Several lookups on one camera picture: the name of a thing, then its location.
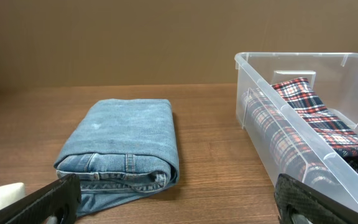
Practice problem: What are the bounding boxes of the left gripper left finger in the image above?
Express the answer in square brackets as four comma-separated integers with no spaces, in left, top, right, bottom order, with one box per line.
[0,174,81,224]

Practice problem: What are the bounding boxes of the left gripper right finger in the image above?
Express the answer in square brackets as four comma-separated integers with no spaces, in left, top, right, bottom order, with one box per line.
[274,174,358,224]

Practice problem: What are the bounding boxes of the red plaid shirt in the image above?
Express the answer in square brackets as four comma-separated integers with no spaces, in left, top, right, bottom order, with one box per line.
[244,77,358,186]

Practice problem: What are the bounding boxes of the clear plastic storage container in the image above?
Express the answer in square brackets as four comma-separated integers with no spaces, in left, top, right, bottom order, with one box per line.
[234,52,358,212]

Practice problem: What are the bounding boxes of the folded blue denim jeans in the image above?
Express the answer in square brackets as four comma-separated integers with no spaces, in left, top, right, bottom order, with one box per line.
[53,99,180,217]

